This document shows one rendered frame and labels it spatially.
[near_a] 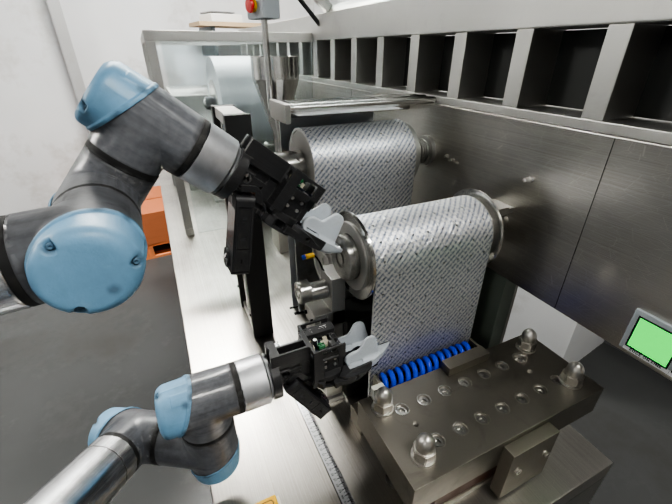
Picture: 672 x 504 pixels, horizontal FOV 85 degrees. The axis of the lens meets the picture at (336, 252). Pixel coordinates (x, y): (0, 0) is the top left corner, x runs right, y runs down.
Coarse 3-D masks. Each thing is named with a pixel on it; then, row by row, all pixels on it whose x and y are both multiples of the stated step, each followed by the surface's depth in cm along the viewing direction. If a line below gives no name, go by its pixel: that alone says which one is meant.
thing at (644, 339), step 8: (640, 320) 53; (640, 328) 53; (648, 328) 52; (656, 328) 51; (632, 336) 54; (640, 336) 53; (648, 336) 52; (656, 336) 51; (664, 336) 50; (632, 344) 54; (640, 344) 53; (648, 344) 52; (656, 344) 51; (664, 344) 51; (648, 352) 53; (656, 352) 52; (664, 352) 51; (656, 360) 52; (664, 360) 51
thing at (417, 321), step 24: (408, 288) 60; (432, 288) 63; (456, 288) 66; (480, 288) 69; (384, 312) 60; (408, 312) 63; (432, 312) 66; (456, 312) 69; (384, 336) 63; (408, 336) 66; (432, 336) 69; (456, 336) 73; (384, 360) 66; (408, 360) 69
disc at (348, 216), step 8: (344, 216) 59; (352, 216) 57; (352, 224) 57; (360, 224) 55; (360, 232) 55; (368, 240) 54; (368, 248) 54; (368, 256) 55; (368, 264) 55; (368, 272) 56; (368, 280) 56; (368, 288) 57; (360, 296) 60; (368, 296) 58
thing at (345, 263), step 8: (336, 240) 59; (344, 240) 57; (352, 240) 57; (344, 248) 57; (352, 248) 57; (336, 256) 61; (344, 256) 58; (352, 256) 56; (336, 264) 61; (344, 264) 58; (352, 264) 56; (360, 264) 57; (344, 272) 59; (352, 272) 57
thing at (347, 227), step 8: (344, 224) 59; (344, 232) 60; (352, 232) 57; (360, 240) 55; (360, 248) 56; (360, 256) 56; (360, 272) 57; (352, 280) 61; (360, 280) 58; (352, 288) 62; (360, 288) 59
